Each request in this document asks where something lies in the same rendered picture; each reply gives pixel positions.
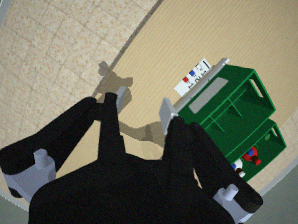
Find white bottle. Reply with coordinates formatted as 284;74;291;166
235;158;245;177

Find green plastic crate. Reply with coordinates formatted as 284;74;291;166
226;118;287;182
178;64;276;157

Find white paper pick list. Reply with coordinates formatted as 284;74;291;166
174;58;212;97

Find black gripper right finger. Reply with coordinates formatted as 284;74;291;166
159;97;263;224

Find red bottle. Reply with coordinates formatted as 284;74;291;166
242;146;261;165

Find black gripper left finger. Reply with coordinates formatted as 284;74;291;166
0;86;134;209

